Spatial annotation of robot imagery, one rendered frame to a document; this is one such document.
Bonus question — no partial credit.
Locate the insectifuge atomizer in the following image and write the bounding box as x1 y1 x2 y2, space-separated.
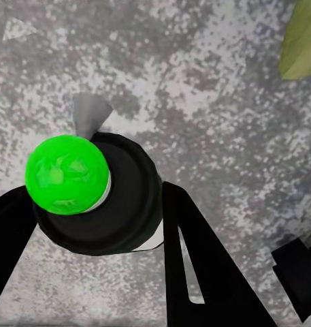
24 92 164 256

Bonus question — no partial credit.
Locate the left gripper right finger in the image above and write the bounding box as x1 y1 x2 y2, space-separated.
162 181 277 327

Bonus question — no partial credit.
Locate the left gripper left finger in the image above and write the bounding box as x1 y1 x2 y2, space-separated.
0 186 37 295

